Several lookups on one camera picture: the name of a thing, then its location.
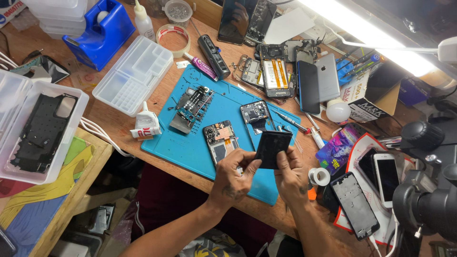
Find person's right hand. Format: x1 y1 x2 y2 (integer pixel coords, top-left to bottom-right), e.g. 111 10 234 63
274 146 310 209

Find person's left hand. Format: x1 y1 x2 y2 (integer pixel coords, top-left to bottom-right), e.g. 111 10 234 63
211 148 263 208

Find black phone battery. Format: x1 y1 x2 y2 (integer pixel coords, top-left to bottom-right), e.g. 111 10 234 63
254 130 293 170

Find small white tape roll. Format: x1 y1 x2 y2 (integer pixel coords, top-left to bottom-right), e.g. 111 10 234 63
308 167 331 187

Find opened phone with orange flex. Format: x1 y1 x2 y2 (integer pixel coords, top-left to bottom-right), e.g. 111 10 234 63
202 120 245 175

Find white syringe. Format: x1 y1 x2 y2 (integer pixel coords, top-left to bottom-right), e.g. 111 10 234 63
309 127 326 150

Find purple printed packet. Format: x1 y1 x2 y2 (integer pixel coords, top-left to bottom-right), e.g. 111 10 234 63
315 122 368 175

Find silver precision screwdriver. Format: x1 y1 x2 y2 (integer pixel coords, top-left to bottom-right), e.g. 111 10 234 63
270 108 311 135

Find blue silicone repair mat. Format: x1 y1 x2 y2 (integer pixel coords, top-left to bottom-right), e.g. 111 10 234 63
141 65 301 206

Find person's dark red shorts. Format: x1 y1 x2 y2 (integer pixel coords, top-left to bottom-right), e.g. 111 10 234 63
131 163 278 257

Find small black phone board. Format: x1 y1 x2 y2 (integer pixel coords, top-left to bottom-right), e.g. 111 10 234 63
240 100 276 135

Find dark phone with clear case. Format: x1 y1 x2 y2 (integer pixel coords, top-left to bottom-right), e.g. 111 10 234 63
354 146 380 195

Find white light bulb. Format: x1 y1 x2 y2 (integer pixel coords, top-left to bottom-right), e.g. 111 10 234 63
326 98 352 123

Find black smartphone blue edge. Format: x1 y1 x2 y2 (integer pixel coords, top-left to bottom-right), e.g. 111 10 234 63
297 60 321 115

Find white smartphone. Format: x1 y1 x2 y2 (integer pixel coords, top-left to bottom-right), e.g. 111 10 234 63
372 153 401 209

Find white glue tube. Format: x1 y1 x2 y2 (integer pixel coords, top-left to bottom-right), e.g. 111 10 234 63
129 101 162 140

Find silver smartphone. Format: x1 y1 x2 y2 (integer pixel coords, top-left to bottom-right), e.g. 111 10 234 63
314 53 341 103

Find opened grey phone housing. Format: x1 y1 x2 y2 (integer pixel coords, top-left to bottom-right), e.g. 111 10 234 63
241 57 265 89

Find opened phone with white battery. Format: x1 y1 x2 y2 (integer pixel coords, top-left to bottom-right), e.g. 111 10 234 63
259 44 295 99

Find printed cardboard box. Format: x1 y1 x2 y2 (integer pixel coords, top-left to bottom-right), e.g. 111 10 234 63
340 62 407 123

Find purple adhesive tube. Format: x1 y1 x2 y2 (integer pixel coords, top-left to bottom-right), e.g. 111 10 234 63
184 52 219 82

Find black cylindrical electric tool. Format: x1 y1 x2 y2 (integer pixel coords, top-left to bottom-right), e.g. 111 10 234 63
197 34 231 80

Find blue holder with screwdrivers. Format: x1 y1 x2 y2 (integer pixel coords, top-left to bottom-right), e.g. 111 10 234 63
335 48 386 86

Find black microscope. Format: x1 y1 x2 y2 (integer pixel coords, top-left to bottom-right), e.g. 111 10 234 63
378 109 457 257

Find clear plastic organizer tray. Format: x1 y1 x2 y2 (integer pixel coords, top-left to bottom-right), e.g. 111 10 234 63
92 35 174 118

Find roll of clear tape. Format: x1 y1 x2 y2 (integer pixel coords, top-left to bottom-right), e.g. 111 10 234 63
156 24 191 59

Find black phone screen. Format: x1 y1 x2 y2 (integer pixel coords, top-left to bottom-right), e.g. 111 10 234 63
217 0 258 46

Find white LED tube lamp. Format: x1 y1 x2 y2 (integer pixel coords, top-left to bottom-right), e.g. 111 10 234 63
296 0 457 81

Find clear cup of screws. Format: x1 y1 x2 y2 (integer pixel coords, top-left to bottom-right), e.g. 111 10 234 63
164 0 194 28

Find white squeeze bottle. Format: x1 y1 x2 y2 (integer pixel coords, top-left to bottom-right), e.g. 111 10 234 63
134 0 156 41

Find blue tape dispenser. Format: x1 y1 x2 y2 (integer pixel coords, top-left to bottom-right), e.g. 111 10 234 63
62 0 136 71

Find colourful printed mat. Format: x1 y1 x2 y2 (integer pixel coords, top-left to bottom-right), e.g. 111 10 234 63
0 136 96 257

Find stack of clear plastic boxes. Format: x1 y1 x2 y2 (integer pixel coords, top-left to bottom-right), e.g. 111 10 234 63
22 0 90 40

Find black phone frame white back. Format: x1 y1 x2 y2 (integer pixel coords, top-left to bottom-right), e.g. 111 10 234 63
329 172 381 241

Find white cables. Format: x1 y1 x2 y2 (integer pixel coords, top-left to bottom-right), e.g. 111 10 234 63
79 116 134 158

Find clear box with black phone frame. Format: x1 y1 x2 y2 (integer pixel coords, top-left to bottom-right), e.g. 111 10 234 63
0 69 90 185

